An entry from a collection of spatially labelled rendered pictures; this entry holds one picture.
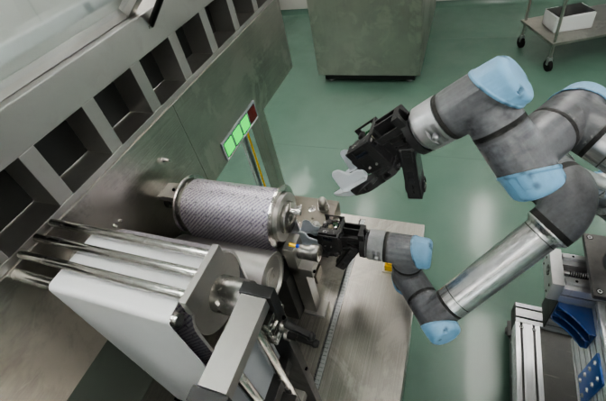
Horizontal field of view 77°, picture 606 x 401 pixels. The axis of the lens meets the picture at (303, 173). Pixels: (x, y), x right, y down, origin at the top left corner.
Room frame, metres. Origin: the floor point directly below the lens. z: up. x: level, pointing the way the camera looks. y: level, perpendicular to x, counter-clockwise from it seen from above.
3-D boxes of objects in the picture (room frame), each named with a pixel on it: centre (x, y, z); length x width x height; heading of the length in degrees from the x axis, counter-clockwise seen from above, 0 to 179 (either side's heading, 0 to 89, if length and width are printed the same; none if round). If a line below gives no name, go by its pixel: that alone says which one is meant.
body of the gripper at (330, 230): (0.60, -0.06, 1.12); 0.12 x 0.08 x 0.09; 62
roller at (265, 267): (0.55, 0.23, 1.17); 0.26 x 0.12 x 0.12; 62
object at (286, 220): (0.60, 0.06, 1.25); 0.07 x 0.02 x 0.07; 152
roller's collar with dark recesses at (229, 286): (0.37, 0.16, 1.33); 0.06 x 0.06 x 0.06; 62
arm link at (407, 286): (0.51, -0.20, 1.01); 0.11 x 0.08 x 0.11; 8
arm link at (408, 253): (0.53, -0.20, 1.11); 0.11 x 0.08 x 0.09; 62
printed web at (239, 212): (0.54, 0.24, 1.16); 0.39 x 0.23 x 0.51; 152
